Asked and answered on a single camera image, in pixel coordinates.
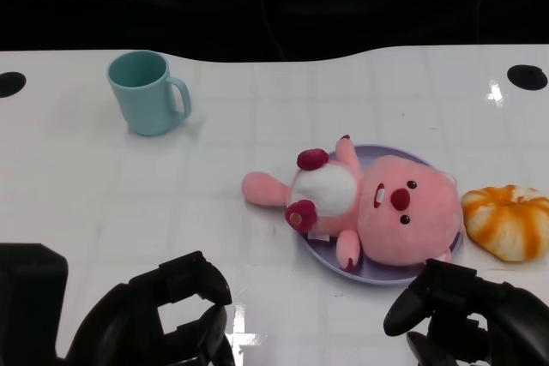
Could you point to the pink plush beaver doll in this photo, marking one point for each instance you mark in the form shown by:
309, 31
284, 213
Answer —
412, 229

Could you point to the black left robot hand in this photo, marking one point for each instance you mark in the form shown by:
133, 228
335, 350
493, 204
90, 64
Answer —
116, 327

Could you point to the teal plastic mug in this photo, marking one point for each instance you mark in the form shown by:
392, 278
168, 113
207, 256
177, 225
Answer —
141, 100

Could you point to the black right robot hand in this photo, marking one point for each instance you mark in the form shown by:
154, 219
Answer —
510, 327

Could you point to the lilac plastic plate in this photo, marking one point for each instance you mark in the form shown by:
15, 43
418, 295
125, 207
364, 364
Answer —
377, 276

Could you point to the orange white striped bun toy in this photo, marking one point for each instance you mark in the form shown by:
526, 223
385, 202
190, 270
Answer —
510, 224

